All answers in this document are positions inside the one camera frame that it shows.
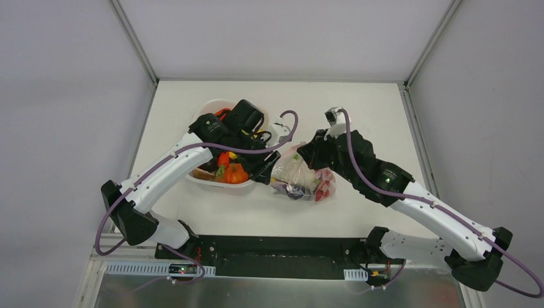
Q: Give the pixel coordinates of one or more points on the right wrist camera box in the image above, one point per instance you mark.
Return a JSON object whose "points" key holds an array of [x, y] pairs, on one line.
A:
{"points": [[337, 122]]}

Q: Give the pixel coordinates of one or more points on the clear pink-dotted zip bag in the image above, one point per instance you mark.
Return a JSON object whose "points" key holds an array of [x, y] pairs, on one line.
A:
{"points": [[290, 151]]}

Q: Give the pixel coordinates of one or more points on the red cherry bunch green stem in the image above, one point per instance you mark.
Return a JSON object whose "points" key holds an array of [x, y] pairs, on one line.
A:
{"points": [[324, 184]]}

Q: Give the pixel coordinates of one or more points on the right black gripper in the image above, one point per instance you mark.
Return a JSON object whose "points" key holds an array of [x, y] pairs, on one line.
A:
{"points": [[313, 150]]}

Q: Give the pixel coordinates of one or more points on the brown mushroom slice toy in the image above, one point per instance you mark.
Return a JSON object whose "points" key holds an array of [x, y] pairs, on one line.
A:
{"points": [[203, 175]]}

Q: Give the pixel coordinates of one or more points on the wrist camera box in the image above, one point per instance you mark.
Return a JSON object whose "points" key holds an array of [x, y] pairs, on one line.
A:
{"points": [[280, 133], [337, 122]]}

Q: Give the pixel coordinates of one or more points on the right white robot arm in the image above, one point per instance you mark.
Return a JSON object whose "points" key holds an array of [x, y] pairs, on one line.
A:
{"points": [[457, 248]]}

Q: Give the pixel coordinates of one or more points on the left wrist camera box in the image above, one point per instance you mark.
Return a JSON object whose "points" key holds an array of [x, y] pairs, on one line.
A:
{"points": [[280, 133]]}

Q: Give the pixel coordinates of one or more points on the white plastic food bin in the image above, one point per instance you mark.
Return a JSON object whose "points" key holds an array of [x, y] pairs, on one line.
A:
{"points": [[210, 129]]}

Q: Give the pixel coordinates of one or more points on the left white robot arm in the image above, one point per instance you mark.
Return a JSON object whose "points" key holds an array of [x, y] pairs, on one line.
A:
{"points": [[129, 204]]}

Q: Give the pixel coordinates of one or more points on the orange pumpkin toy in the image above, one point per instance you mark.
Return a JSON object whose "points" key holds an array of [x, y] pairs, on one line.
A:
{"points": [[235, 174]]}

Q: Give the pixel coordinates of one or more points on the purple eggplant toy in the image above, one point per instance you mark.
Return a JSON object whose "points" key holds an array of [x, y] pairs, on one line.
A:
{"points": [[293, 191]]}

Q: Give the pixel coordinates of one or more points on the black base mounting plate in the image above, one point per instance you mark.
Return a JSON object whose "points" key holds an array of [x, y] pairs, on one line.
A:
{"points": [[320, 258]]}

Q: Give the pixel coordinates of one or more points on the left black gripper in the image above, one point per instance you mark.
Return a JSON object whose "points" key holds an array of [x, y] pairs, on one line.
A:
{"points": [[263, 165]]}

